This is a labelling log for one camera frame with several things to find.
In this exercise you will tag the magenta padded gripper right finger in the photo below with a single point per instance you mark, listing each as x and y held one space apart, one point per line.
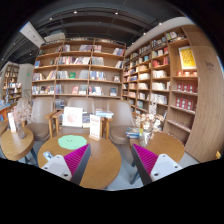
152 167

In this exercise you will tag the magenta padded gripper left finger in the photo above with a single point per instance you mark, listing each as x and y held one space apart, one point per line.
70 167

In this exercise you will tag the green round mouse pad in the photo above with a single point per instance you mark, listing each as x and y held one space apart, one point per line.
71 142

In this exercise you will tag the round wooden right table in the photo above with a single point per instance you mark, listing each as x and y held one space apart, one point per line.
162 144

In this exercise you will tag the round wooden table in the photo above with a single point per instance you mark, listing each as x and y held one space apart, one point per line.
162 144
14 148
103 165

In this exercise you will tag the round wooden centre table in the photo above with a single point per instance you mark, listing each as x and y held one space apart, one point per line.
103 165

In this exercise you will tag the stack of books on chair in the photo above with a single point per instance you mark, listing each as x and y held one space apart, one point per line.
133 132

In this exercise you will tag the right vase with dried flowers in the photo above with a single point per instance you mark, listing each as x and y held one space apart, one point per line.
149 123

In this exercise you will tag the vase with dried flowers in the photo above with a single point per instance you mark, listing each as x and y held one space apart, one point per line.
149 123
21 114

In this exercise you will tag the book standing on middle chair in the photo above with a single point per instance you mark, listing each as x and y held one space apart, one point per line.
86 120

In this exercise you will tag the white framed picture board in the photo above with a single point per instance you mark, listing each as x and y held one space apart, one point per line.
72 117

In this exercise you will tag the white sign with red header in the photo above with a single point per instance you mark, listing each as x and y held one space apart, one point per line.
95 127

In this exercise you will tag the right beige armchair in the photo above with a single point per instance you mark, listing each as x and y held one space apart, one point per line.
122 119

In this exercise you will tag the beige armchair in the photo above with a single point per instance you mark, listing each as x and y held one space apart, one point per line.
88 106
41 118
122 119

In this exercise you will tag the round wooden left table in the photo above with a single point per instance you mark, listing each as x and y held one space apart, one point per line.
14 148

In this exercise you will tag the left beige armchair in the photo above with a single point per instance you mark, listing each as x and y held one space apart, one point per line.
41 118

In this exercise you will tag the middle beige armchair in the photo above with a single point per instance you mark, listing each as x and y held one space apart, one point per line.
88 106

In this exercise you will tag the left vase with dried flowers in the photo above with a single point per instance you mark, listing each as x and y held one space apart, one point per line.
21 114

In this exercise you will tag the small white left table sign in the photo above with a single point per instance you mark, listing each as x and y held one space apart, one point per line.
11 122

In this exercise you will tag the far left wooden bookshelf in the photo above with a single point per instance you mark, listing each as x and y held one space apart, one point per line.
11 88

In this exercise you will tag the large wooden back bookshelf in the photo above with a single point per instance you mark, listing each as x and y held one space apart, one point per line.
79 67

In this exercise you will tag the yellow poster on shelf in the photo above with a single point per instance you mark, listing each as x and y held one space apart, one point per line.
187 58

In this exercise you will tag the white ceiling hanging panel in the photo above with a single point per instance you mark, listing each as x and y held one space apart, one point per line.
31 34

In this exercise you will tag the wooden right wall bookshelf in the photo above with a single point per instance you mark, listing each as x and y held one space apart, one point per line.
192 100

